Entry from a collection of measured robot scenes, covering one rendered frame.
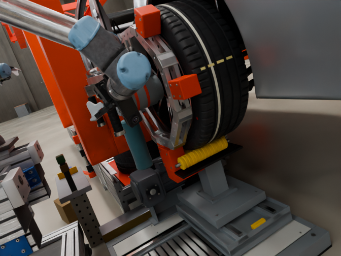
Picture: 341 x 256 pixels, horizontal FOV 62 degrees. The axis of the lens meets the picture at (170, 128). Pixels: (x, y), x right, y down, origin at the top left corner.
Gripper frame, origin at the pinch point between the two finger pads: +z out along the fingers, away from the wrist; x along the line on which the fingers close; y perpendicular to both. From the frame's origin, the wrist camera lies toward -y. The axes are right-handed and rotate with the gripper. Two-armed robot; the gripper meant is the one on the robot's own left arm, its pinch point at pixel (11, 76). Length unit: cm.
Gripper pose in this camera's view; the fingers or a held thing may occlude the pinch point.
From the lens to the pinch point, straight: 214.3
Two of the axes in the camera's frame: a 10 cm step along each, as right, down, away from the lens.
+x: 8.4, -5.4, -0.2
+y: 5.3, 8.3, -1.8
